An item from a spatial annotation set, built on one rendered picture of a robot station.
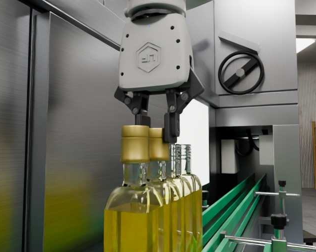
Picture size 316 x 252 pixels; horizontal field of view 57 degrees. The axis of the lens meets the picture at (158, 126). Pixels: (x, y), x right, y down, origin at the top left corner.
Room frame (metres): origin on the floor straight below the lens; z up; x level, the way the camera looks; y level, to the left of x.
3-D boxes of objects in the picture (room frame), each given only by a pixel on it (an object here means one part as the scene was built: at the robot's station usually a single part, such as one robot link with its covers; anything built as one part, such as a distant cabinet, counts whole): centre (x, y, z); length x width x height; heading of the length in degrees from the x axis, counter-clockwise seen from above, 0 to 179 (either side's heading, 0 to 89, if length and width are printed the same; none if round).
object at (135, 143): (0.35, 0.03, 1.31); 0.04 x 0.04 x 0.04
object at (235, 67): (1.37, -0.40, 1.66); 0.21 x 0.05 x 0.21; 66
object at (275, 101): (1.69, -0.60, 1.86); 0.70 x 0.37 x 0.89; 156
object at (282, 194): (1.15, -0.46, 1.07); 0.17 x 0.05 x 0.23; 66
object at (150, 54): (0.41, 0.00, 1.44); 0.10 x 0.07 x 0.11; 66
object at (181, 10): (0.41, 0.00, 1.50); 0.09 x 0.08 x 0.03; 66
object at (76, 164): (0.80, -0.02, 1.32); 0.90 x 0.03 x 0.34; 156
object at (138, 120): (0.42, 0.03, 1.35); 0.03 x 0.03 x 0.07; 66
